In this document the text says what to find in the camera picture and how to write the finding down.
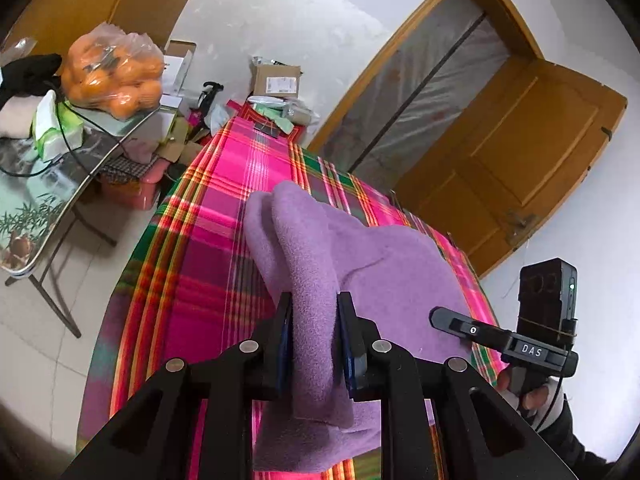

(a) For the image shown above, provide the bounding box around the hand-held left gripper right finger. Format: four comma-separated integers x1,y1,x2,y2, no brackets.
336,291,576,480

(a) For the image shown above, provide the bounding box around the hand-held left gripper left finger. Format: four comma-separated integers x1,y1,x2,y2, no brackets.
62,291,295,480

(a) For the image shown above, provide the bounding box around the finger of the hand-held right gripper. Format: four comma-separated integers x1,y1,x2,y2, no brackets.
429,306,516,352

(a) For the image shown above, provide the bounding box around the purple sweater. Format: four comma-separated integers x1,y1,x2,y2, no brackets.
243,180,473,473

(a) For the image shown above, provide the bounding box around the person's right forearm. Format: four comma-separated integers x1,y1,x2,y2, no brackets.
530,395,621,471

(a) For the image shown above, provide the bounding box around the person's right hand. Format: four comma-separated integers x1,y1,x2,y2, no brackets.
496,366,563,426

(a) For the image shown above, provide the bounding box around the pink green plaid bed sheet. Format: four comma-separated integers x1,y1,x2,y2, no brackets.
75,105,506,480

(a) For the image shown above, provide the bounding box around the wooden door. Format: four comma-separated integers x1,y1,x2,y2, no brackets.
395,57,628,278

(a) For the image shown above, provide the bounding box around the pink plastic box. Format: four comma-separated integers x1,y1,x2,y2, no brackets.
100,157,168,211

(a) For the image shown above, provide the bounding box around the grey parcel bag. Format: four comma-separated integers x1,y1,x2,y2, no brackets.
247,95,321,133

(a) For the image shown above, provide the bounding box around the clear plastic door curtain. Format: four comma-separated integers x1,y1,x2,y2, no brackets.
320,0,511,191

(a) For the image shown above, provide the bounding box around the black tool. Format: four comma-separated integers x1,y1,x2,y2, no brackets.
200,81,223,111

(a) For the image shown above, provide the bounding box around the brown cardboard box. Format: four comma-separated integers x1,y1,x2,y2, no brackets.
250,57,302,98

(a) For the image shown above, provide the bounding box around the folding table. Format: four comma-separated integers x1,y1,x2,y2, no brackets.
0,105,163,338

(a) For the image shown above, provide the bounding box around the small white box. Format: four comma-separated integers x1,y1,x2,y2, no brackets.
162,40,197,96

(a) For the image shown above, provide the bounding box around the green white tissue pack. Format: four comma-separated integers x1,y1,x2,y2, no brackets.
31,89,85,161

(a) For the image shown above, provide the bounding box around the bag of oranges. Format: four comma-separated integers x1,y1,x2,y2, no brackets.
60,22,166,121

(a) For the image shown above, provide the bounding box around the beige cloth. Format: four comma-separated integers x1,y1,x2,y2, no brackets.
0,95,41,138

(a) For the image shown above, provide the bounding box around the black cloth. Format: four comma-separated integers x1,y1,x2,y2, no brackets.
0,53,63,111

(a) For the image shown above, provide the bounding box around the metal door handle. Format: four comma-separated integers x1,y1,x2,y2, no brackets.
502,210,538,246

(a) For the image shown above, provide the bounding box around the wooden door frame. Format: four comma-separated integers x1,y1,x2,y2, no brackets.
305,0,543,161

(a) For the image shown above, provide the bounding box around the black cable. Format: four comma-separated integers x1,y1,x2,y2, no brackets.
0,100,121,181

